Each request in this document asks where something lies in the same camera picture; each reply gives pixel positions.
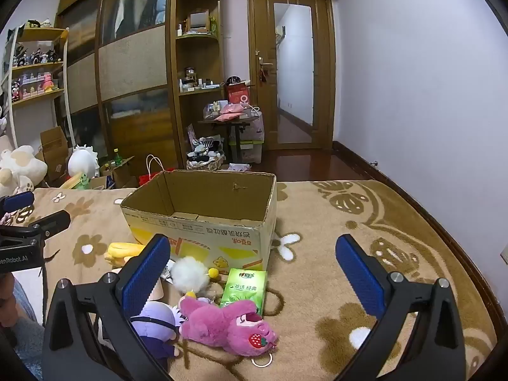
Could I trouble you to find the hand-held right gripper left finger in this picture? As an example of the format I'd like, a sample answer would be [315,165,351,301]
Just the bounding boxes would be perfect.
[42,233,172,381]

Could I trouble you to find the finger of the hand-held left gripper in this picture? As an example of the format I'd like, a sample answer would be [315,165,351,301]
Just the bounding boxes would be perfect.
[18,210,72,241]
[0,190,36,213]

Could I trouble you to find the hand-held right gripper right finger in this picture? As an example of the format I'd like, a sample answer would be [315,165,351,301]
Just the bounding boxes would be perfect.
[335,233,467,381]

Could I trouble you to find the yellow plush toy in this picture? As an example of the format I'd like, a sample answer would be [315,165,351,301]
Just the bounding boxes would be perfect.
[104,242,146,269]

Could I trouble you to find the white fluffy pompom toy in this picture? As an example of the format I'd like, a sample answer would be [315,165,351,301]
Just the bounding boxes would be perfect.
[170,256,221,299]

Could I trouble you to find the purple plush doll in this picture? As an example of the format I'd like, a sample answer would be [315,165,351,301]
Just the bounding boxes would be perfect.
[130,301,187,360]

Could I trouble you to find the pink bear plush toy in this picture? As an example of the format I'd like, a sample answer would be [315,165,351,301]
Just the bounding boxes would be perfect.
[177,296,279,368]

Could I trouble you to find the person's left hand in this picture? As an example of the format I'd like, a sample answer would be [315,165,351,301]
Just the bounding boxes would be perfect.
[0,275,16,324]

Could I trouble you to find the white sheep plush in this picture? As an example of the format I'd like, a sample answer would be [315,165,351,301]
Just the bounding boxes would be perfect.
[0,145,49,197]

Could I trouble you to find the green frog toy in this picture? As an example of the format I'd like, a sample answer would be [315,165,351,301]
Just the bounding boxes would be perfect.
[59,172,94,191]

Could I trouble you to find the white spiky round plush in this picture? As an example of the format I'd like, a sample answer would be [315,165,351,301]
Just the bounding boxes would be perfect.
[67,144,101,179]

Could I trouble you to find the empty brown cardboard box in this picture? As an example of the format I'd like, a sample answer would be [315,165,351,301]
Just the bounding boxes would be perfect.
[35,126,72,185]

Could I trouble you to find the person's grey-blue clothing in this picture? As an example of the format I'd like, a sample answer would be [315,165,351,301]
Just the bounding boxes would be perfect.
[11,280,45,378]

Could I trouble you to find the cardboard box with bottles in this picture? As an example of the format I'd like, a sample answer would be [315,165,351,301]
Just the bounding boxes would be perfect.
[99,156,138,190]

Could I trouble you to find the green tissue packet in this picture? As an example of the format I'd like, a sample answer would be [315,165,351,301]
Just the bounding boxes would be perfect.
[219,268,269,317]

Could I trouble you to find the wicker basket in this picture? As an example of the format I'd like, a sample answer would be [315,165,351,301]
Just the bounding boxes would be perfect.
[186,154,225,171]

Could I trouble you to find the pile of black white items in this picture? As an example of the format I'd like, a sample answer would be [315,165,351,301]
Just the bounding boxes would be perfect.
[188,135,225,159]

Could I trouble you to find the shelf of small figurines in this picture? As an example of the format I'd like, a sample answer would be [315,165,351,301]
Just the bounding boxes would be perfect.
[12,45,64,100]

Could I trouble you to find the translucent storage bin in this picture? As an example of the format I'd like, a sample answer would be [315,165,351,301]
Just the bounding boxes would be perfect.
[228,112,266,164]

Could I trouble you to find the small wooden table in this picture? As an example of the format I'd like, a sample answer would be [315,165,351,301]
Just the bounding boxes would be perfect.
[198,114,258,163]

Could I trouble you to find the wooden wardrobe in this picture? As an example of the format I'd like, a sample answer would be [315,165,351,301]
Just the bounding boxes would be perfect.
[56,0,180,168]

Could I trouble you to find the pile of small packets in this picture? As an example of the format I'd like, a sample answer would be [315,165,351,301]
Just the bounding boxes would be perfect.
[204,101,225,120]

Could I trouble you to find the pink packet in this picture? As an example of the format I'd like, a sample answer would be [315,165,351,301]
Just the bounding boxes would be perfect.
[213,103,249,123]

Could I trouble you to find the small bottles and jars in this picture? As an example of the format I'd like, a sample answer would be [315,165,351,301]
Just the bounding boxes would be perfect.
[178,67,225,94]

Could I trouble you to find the wooden corner shelf unit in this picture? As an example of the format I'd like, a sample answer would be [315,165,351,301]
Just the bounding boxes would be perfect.
[170,0,228,170]

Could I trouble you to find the wooden door with glass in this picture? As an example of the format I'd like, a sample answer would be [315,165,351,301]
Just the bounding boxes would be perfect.
[247,0,336,151]

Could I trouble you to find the red gift bag rope handles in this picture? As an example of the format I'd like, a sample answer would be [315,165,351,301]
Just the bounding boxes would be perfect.
[138,155,176,186]

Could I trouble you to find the door handle with keys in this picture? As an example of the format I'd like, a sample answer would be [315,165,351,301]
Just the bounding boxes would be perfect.
[256,56,275,84]

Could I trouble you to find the wooden picture frame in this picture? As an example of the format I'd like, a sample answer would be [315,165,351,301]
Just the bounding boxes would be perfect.
[186,10,211,33]

